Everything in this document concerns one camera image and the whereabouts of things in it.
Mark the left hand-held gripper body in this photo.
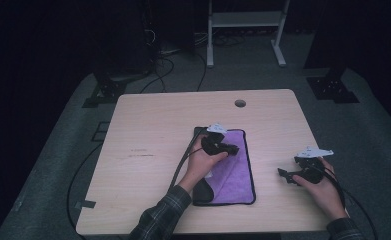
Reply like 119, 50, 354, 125
201, 123, 231, 157

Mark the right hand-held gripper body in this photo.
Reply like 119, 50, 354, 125
292, 146, 335, 185

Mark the purple cloth with black trim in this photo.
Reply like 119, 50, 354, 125
191, 126, 257, 207

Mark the person's left hand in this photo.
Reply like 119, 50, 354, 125
179, 143, 229, 193

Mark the person's right hand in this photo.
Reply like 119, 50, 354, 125
292, 157, 349, 221

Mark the black stand base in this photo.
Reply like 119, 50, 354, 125
82, 71, 151, 109
306, 67, 361, 105

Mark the grey tape strip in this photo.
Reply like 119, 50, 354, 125
74, 199, 97, 210

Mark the right hand-held gripper cable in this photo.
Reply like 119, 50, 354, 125
317, 164, 347, 208

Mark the hand-held gripper cable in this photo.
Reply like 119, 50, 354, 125
317, 164, 347, 208
168, 128, 207, 190

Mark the left hand-held gripper cable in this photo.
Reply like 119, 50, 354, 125
168, 128, 207, 190

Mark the thin black floor cable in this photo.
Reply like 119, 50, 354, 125
342, 188, 379, 240
65, 142, 105, 240

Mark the black floor outlet frame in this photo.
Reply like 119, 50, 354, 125
90, 121, 111, 143

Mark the white metal table frame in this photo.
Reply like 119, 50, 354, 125
206, 0, 291, 69

